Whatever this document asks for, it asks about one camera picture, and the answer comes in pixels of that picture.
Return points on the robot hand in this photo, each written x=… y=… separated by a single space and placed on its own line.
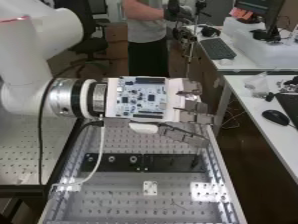
x=141 y=96

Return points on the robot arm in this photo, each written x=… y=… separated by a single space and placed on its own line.
x=35 y=50

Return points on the small white box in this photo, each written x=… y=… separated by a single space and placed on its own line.
x=143 y=128

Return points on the person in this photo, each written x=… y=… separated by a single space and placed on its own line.
x=147 y=40

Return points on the black office chair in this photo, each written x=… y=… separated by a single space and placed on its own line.
x=91 y=43

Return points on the black plate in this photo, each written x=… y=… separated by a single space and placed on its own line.
x=164 y=163

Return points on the black keyboard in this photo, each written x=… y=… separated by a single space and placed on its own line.
x=290 y=106
x=217 y=48

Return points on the white desk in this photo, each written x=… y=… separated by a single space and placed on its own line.
x=241 y=64
x=248 y=110

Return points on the black headphones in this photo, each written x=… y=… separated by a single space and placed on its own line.
x=211 y=31

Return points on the clear plastic bag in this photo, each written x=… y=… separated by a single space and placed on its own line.
x=256 y=85

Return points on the small white square plate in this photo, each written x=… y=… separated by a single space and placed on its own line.
x=151 y=187

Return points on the small black box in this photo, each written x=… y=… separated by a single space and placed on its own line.
x=269 y=97

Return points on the black computer mouse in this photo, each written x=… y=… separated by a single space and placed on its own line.
x=276 y=117

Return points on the white foam block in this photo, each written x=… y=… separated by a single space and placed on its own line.
x=266 y=50

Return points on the clear box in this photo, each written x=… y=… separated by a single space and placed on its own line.
x=208 y=200

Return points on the black computer monitor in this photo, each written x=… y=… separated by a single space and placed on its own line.
x=261 y=10

